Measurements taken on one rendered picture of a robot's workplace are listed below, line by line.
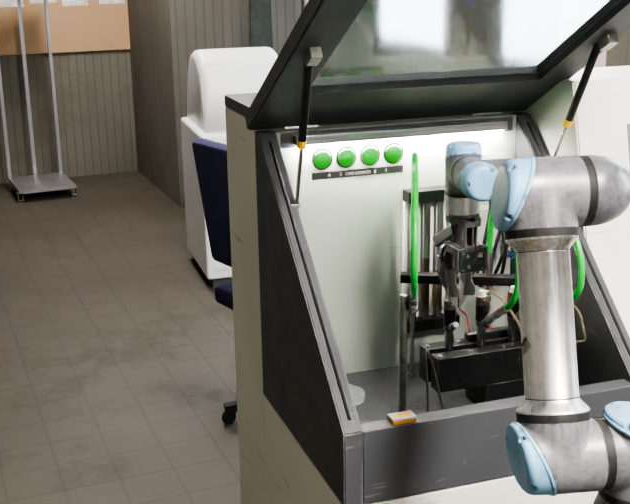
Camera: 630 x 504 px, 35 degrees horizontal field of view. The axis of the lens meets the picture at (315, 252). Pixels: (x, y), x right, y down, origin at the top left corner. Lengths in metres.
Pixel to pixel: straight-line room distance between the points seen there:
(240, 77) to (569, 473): 4.38
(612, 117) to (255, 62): 3.59
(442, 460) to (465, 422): 0.09
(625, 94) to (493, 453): 0.91
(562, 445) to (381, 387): 0.92
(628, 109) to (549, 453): 1.10
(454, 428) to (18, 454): 2.40
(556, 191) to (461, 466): 0.72
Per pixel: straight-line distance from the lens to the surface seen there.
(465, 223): 2.13
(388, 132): 2.39
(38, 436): 4.27
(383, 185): 2.45
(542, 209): 1.62
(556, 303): 1.64
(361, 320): 2.52
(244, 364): 2.70
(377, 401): 2.41
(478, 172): 2.00
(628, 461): 1.68
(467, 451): 2.12
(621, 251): 2.48
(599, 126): 2.46
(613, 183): 1.67
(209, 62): 5.79
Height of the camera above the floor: 1.84
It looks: 16 degrees down
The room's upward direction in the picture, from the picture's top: 1 degrees counter-clockwise
